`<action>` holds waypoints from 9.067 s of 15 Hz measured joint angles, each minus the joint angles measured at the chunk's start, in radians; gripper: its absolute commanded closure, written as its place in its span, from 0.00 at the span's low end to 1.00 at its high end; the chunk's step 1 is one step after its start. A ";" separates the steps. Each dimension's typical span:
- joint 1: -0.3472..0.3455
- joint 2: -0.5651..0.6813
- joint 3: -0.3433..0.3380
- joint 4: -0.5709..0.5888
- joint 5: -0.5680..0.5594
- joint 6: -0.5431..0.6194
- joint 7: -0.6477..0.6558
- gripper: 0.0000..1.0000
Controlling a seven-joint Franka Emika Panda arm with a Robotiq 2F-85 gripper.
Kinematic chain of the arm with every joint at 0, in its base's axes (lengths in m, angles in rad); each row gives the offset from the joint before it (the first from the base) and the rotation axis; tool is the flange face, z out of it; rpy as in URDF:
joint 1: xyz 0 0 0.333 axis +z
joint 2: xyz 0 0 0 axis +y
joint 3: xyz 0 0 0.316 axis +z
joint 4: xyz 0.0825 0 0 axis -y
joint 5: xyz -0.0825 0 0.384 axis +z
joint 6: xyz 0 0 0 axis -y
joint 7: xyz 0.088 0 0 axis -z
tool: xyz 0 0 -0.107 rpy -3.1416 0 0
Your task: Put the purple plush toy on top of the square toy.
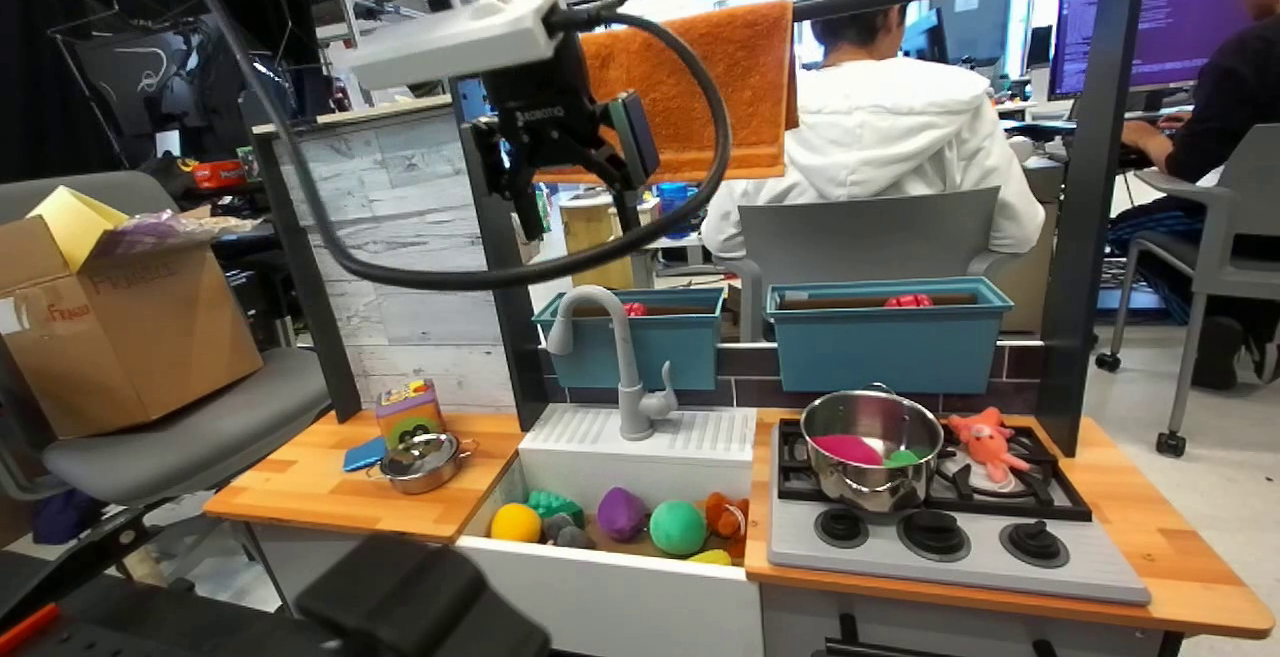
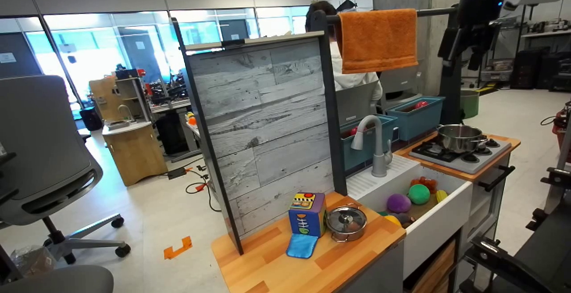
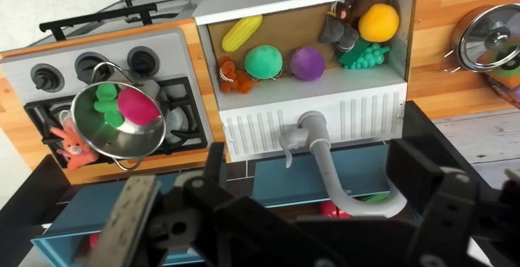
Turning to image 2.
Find teal plastic bin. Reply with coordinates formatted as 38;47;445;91
340;114;399;172
385;95;446;142

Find white toy kitchen sink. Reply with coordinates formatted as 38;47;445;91
347;154;474;281

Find clear plastic bag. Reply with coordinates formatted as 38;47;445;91
11;244;58;278

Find cluttered desk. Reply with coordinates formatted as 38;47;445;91
145;72;202;158

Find green bin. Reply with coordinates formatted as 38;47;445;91
459;90;480;120

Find green plush ball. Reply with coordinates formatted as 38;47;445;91
408;184;431;206

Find metal shelf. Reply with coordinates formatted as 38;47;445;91
517;16;571;92

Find red fire extinguisher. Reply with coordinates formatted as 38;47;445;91
552;100;571;152

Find small steel pot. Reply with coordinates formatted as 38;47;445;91
324;203;368;243

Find purple plush toy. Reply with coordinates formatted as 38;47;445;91
386;193;412;214

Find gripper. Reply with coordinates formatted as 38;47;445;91
438;0;505;71

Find brown plush toy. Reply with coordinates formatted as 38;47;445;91
394;212;416;229

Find grey office chair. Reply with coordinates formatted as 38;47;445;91
0;75;132;265

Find large steel pot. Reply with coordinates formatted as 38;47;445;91
436;124;488;153

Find black cable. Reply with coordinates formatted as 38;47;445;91
167;163;222;213

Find colourful square fabric toy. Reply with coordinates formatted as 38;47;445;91
285;191;327;260

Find grey chair seat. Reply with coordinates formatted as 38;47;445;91
0;264;115;293

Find grey toy stove burners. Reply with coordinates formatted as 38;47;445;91
408;129;513;176

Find wooden toy kitchen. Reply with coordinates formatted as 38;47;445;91
88;76;170;187

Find person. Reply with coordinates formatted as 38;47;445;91
305;0;384;103

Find black oven door handle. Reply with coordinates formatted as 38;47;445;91
477;165;516;193

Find grey toy kitchen tap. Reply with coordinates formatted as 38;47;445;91
350;115;394;178

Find orange towel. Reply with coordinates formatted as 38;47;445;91
338;8;419;74

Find orange red plush toy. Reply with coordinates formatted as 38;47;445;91
411;176;438;194

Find black towel rod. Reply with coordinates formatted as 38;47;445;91
306;5;463;124

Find small steel pot lid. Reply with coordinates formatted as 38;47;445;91
326;205;368;234

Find stack of black cases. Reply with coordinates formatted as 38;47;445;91
510;47;571;93

